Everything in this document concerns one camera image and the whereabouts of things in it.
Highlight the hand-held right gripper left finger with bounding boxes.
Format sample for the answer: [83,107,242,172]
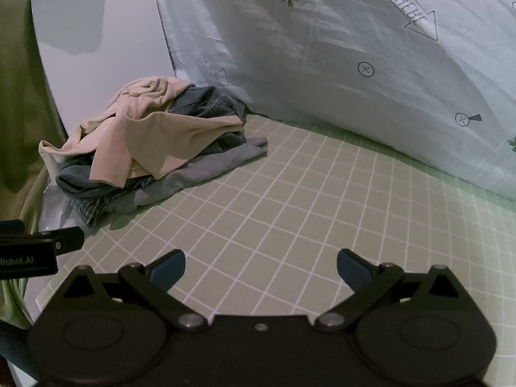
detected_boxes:
[60,249,209,333]

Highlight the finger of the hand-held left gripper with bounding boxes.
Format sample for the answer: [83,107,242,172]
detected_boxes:
[30,228,84,255]

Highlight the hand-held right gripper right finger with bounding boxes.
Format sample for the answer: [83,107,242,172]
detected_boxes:
[314,249,468,333]

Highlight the pink pants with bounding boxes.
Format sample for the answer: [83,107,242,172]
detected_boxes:
[38,76,245,189]

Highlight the checked shirt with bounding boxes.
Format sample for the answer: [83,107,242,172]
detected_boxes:
[68,179,154,228]

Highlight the green grid bed sheet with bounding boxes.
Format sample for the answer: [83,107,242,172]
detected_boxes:
[35,113,516,387]

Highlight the grey shirt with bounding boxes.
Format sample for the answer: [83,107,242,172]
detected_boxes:
[107,137,269,215]

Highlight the green cloth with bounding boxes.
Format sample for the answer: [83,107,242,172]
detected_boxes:
[0,0,67,329]

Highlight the blue denim jeans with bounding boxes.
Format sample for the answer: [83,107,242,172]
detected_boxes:
[55,85,248,200]

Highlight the white headboard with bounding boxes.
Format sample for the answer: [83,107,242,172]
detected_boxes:
[30,0,178,138]

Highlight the carrot print quilt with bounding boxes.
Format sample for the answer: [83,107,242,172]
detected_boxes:
[150,0,516,202]

